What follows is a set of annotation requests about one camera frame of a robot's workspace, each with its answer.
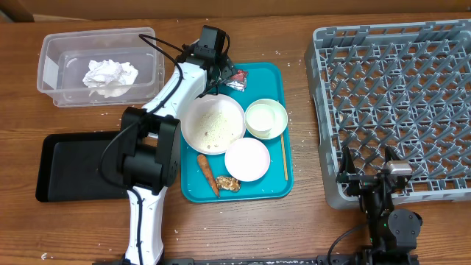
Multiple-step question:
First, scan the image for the orange carrot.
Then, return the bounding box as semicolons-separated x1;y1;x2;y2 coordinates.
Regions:
197;154;220;197

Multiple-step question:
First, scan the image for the clear plastic bin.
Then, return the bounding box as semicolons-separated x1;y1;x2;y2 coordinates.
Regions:
37;27;165;107

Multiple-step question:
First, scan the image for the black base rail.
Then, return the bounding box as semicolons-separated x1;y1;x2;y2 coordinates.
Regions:
91;254;420;265

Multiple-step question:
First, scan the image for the red snack wrapper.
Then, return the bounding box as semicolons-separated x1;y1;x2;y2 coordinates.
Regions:
224;70;248;92

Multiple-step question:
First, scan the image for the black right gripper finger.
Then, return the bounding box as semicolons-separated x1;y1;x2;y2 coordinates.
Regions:
339;146;356;175
385;146;400;162

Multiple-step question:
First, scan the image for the black tray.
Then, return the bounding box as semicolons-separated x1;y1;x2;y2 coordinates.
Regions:
35;131;127;202

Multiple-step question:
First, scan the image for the white napkin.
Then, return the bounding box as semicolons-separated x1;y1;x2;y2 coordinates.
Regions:
82;60;139;98

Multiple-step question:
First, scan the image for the white cup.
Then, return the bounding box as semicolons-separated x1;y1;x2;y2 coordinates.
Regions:
246;103;275;135

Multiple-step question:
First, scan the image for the pale green bowl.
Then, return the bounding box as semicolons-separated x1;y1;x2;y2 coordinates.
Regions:
245;99;288;140

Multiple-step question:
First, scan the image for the wooden chopstick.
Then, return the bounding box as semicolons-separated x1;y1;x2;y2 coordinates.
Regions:
280;132;288;181

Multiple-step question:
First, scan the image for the large white plate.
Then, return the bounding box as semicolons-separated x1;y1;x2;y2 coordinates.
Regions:
182;94;246;155

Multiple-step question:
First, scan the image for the teal plastic tray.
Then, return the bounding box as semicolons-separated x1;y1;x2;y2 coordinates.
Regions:
180;62;294;203

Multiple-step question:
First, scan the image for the brown food scrap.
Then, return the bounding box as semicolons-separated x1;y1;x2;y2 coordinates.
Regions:
216;176;241;192

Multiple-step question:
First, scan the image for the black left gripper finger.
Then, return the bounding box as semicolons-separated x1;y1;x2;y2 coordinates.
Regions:
220;54;238;80
198;71;222;98

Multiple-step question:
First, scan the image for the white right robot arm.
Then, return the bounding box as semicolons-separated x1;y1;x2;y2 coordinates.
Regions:
327;146;423;265

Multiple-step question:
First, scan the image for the small pink plate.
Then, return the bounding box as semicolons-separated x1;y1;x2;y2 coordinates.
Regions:
224;138;271;182

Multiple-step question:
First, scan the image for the grey dish rack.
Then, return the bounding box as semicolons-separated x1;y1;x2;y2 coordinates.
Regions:
305;19;470;210

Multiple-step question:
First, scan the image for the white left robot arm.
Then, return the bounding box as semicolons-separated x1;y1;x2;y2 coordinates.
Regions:
98;25;237;264

